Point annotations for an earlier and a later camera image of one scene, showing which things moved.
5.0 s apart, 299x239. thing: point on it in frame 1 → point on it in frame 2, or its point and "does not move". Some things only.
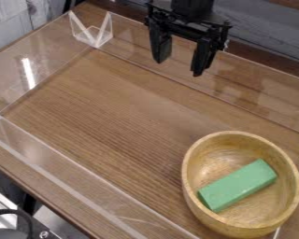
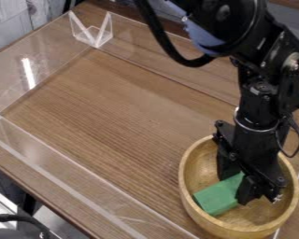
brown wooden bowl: (261, 213) does not move
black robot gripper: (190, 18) → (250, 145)
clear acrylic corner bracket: (92, 35) does not move
